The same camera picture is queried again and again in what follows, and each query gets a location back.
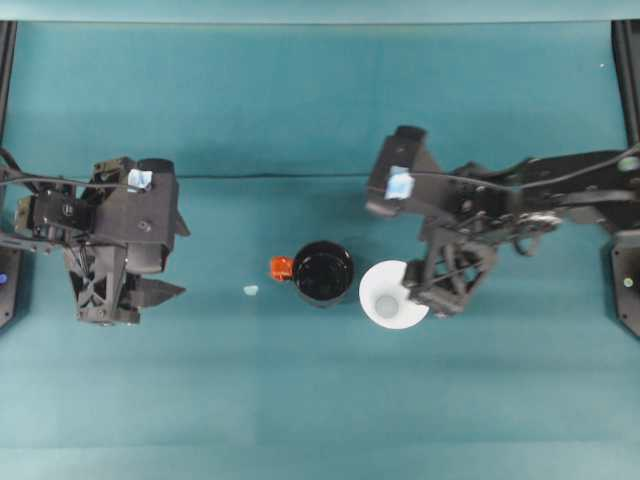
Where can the white paper cup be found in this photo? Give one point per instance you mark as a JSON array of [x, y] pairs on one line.
[[380, 286]]

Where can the small white paper scrap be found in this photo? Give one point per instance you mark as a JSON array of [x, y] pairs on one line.
[[250, 290]]

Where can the blue-green table cloth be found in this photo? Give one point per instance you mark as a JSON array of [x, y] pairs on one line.
[[320, 400]]

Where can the blue-green backdrop cloth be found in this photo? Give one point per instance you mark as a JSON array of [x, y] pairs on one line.
[[320, 9]]

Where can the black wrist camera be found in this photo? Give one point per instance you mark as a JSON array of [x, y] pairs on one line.
[[150, 215], [397, 150]]

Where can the black frame rail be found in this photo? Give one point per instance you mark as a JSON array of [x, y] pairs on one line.
[[6, 75], [627, 75]]

